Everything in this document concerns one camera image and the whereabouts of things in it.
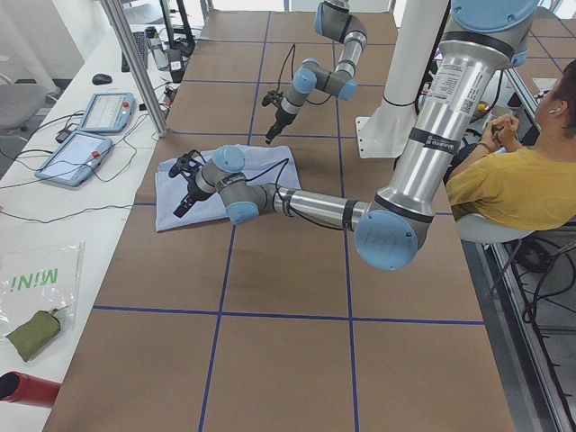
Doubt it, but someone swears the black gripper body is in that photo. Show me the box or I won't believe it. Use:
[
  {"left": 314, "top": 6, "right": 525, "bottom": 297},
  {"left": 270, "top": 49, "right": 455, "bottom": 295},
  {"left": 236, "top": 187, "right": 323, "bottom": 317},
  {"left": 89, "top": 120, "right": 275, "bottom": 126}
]
[
  {"left": 187, "top": 164, "right": 221, "bottom": 203},
  {"left": 272, "top": 96, "right": 301, "bottom": 131}
]

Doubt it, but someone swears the blue striped button shirt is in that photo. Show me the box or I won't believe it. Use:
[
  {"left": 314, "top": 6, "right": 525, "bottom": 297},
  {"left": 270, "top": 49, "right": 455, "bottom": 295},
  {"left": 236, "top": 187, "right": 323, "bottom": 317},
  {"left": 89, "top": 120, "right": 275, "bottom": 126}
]
[{"left": 155, "top": 145, "right": 301, "bottom": 232}]

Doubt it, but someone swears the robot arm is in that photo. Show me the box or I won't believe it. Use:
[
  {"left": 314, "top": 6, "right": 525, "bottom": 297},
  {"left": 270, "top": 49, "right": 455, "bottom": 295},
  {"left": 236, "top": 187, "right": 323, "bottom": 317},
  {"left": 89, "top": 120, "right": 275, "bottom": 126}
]
[
  {"left": 262, "top": 1, "right": 367, "bottom": 144},
  {"left": 169, "top": 1, "right": 537, "bottom": 271}
]

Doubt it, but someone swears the upper blue teach pendant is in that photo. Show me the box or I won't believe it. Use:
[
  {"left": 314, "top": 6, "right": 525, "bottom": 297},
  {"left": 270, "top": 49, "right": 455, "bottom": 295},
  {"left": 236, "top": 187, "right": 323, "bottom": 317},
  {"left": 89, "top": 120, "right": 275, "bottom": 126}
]
[{"left": 78, "top": 93, "right": 135, "bottom": 134}]

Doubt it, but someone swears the blue teach pendant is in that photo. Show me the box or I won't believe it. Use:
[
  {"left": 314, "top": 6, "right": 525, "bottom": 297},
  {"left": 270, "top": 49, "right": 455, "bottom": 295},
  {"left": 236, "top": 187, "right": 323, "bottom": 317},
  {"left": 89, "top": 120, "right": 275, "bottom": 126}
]
[
  {"left": 34, "top": 131, "right": 113, "bottom": 187},
  {"left": 78, "top": 93, "right": 135, "bottom": 134}
]

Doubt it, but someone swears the lower blue teach pendant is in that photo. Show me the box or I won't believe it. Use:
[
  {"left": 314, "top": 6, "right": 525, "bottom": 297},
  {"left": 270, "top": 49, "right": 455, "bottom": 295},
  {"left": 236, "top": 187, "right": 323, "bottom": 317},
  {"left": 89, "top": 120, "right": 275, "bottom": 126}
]
[{"left": 34, "top": 131, "right": 113, "bottom": 187}]

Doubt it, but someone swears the black computer mouse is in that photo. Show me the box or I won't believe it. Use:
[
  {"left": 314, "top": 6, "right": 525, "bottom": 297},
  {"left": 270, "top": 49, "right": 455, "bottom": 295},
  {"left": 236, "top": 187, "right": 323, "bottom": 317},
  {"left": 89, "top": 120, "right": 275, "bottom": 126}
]
[{"left": 92, "top": 73, "right": 113, "bottom": 86}]

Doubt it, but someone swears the clear plastic MINI bag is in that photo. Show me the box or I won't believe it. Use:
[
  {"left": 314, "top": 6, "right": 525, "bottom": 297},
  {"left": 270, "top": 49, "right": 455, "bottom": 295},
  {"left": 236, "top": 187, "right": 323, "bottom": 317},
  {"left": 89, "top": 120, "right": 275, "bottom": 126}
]
[{"left": 1, "top": 241, "right": 86, "bottom": 345}]

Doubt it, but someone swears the black keyboard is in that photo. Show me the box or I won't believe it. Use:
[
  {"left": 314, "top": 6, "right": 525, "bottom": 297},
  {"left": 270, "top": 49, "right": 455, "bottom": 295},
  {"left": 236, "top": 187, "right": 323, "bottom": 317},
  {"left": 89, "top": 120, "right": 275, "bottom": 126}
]
[{"left": 120, "top": 31, "right": 149, "bottom": 73}]

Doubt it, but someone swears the green folded cloth pouch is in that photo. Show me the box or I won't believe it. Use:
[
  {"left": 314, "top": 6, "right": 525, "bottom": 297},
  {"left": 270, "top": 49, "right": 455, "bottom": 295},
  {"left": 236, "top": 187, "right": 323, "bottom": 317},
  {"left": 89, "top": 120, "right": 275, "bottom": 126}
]
[{"left": 6, "top": 309, "right": 62, "bottom": 362}]

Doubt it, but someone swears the white plastic chair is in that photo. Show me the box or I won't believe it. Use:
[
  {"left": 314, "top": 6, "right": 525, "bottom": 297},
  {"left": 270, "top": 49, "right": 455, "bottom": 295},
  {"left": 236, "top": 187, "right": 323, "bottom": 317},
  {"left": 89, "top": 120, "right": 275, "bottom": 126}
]
[{"left": 455, "top": 213, "right": 533, "bottom": 244}]

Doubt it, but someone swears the dark red cylinder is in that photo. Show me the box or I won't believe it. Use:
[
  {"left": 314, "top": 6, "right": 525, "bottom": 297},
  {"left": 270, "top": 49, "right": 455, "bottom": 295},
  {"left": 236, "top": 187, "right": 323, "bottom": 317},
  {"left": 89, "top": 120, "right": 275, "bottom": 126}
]
[{"left": 1, "top": 371, "right": 60, "bottom": 408}]

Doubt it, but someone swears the person in yellow shirt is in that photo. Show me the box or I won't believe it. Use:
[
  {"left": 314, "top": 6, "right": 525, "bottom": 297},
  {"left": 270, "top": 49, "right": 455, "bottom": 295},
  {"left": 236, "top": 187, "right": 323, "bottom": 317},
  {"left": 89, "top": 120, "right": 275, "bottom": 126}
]
[{"left": 445, "top": 63, "right": 575, "bottom": 230}]

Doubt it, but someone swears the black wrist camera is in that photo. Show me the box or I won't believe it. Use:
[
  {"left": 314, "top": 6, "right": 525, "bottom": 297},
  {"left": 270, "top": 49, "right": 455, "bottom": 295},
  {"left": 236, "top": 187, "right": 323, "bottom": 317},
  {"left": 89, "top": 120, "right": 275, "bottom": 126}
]
[
  {"left": 168, "top": 149, "right": 203, "bottom": 179},
  {"left": 261, "top": 89, "right": 284, "bottom": 108}
]

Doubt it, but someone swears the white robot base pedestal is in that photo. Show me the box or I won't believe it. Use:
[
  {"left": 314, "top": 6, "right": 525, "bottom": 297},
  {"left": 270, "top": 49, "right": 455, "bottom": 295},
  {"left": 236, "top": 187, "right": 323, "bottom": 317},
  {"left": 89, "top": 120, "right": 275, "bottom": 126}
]
[{"left": 356, "top": 0, "right": 450, "bottom": 158}]

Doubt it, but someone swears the aluminium frame post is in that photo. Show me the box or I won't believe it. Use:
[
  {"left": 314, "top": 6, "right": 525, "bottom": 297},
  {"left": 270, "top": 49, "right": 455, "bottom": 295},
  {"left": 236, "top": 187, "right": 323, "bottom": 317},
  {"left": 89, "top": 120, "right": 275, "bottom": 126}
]
[{"left": 101, "top": 0, "right": 168, "bottom": 138}]

